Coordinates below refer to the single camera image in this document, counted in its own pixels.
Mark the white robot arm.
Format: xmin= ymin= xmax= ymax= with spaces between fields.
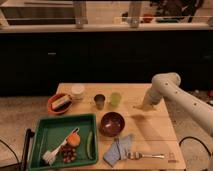
xmin=141 ymin=72 xmax=213 ymax=137

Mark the purple bowl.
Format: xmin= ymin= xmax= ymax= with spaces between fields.
xmin=99 ymin=112 xmax=125 ymax=137

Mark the orange bowl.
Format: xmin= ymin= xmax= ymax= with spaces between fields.
xmin=47 ymin=93 xmax=72 ymax=115

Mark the light green cup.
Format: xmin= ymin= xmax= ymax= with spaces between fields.
xmin=110 ymin=92 xmax=121 ymax=107

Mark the dark metal cup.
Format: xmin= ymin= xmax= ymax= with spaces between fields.
xmin=94 ymin=94 xmax=105 ymax=110

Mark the silver fork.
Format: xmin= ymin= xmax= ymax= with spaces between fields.
xmin=127 ymin=152 xmax=165 ymax=160

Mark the blue folded cloth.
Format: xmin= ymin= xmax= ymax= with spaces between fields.
xmin=103 ymin=134 xmax=133 ymax=167

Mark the green cucumber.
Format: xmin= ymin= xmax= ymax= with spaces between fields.
xmin=86 ymin=131 xmax=93 ymax=159

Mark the white cup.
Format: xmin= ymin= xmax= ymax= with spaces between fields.
xmin=71 ymin=84 xmax=85 ymax=101

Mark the orange carrot toy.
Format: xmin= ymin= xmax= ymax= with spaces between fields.
xmin=67 ymin=133 xmax=81 ymax=147

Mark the red grape bunch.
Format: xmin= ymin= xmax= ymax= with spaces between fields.
xmin=60 ymin=144 xmax=77 ymax=163

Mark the white dish brush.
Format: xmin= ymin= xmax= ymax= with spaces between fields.
xmin=41 ymin=127 xmax=81 ymax=166

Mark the black cable right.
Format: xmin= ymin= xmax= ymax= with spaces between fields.
xmin=178 ymin=136 xmax=213 ymax=171

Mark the black chair frame left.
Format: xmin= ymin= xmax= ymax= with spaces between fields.
xmin=0 ymin=129 xmax=35 ymax=171

